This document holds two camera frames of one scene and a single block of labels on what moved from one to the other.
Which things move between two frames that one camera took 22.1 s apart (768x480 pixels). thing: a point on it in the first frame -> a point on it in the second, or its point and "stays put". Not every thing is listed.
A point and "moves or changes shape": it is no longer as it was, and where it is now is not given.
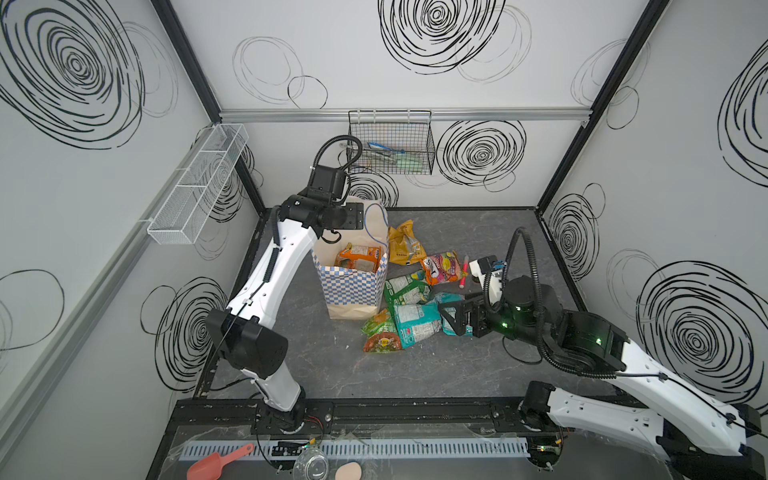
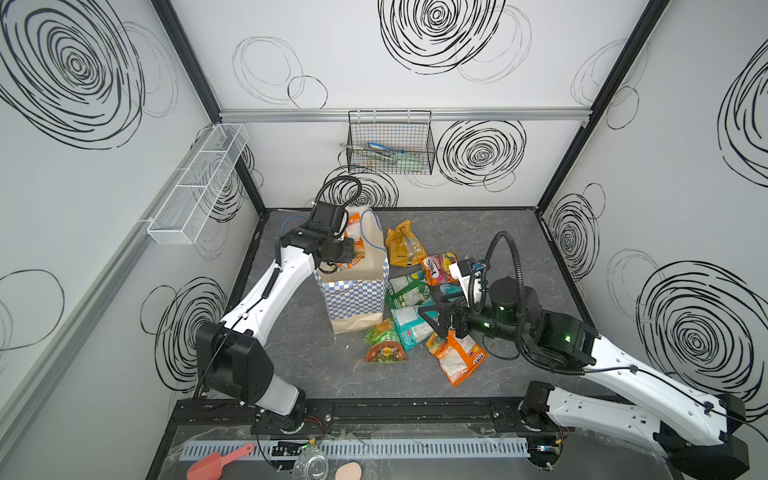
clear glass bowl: x=312 y=464 stays put
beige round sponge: x=349 y=471 stays put
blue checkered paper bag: x=352 y=270 moves or changes shape
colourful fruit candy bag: x=442 y=267 stays put
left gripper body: x=347 y=217 -> x=346 y=249
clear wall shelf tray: x=183 y=216 stays put
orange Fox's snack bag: x=359 y=257 -> x=458 y=356
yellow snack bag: x=404 y=248 stays put
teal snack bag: x=417 y=323 stays put
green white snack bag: x=405 y=291 stays put
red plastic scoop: x=208 y=467 stays put
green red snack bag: x=382 y=334 moves or changes shape
